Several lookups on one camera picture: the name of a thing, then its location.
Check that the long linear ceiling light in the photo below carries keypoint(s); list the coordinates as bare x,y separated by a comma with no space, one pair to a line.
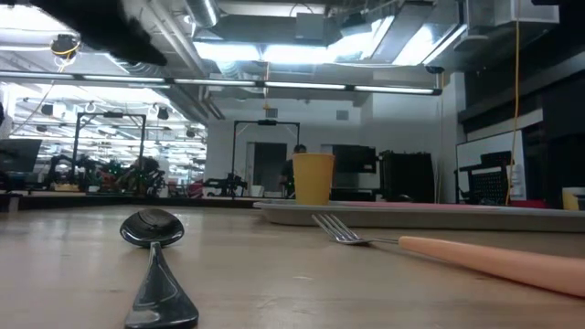
219,82

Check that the silver round ventilation duct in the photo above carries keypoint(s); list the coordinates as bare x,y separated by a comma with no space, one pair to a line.
203,13

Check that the background black robot arm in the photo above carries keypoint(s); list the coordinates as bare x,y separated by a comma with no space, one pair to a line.
226,184

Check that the black spoon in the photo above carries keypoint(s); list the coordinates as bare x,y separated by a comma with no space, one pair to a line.
157,292

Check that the grey ceiling box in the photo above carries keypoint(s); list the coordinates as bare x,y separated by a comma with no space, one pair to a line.
311,27

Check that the grey tray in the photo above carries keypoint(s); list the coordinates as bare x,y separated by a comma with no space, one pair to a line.
411,218

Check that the red box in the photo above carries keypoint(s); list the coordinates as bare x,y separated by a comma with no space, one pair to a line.
528,204

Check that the black computer monitor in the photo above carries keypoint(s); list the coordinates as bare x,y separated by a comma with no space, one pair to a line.
18,155

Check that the black wall screen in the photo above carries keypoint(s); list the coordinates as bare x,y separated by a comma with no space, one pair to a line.
356,159

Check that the yellow and white container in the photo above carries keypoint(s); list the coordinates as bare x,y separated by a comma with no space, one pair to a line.
571,200

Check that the black cabinet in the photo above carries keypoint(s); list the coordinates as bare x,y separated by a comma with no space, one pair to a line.
407,176

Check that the whiteboard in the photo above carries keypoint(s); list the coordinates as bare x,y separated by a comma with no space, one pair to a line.
471,153

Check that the black rig frame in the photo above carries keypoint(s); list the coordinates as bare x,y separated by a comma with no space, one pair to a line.
267,122
112,114

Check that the yellow cup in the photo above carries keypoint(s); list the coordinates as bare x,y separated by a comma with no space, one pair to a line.
313,180

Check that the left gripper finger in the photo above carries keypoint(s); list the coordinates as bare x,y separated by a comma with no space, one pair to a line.
137,45

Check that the black perforated cart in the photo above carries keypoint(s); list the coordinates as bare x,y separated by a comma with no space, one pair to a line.
489,185

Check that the person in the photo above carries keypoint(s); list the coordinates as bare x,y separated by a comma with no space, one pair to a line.
288,171

